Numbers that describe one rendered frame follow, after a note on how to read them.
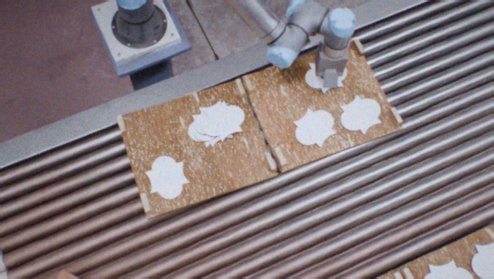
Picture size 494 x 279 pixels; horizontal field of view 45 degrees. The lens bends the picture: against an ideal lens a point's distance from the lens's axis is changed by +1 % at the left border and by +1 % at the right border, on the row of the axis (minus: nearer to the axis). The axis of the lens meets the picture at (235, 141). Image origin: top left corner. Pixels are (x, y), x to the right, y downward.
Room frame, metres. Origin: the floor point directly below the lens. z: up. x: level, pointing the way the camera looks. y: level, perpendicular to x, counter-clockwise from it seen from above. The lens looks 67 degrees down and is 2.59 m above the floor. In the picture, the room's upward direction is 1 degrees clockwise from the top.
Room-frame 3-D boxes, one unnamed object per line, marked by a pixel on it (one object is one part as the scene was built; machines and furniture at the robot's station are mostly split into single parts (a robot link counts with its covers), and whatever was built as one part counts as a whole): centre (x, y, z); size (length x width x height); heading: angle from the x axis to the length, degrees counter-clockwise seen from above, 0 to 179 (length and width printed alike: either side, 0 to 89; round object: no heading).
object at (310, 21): (0.99, -0.19, 1.20); 0.11 x 0.11 x 0.08; 61
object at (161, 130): (0.70, 0.12, 0.93); 0.41 x 0.35 x 0.02; 111
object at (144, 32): (1.16, 0.34, 0.96); 0.15 x 0.15 x 0.10
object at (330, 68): (0.93, -0.28, 1.05); 0.12 x 0.09 x 0.16; 1
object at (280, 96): (0.86, -0.27, 0.93); 0.41 x 0.35 x 0.02; 112
